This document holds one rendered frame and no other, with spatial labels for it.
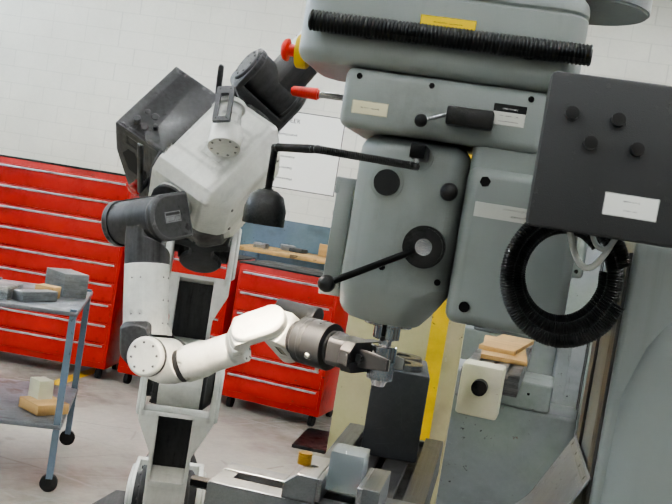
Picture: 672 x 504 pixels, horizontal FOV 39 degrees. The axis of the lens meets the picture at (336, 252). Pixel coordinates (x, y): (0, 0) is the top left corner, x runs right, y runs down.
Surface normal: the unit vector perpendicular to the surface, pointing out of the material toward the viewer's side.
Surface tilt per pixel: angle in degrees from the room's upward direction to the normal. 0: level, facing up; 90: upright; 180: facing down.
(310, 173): 90
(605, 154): 90
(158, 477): 28
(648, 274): 90
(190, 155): 58
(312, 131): 90
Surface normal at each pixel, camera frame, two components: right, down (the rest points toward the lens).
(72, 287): 0.68, 0.15
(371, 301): -0.23, 0.48
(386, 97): -0.18, 0.03
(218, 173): 0.18, -0.47
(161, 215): 0.83, -0.07
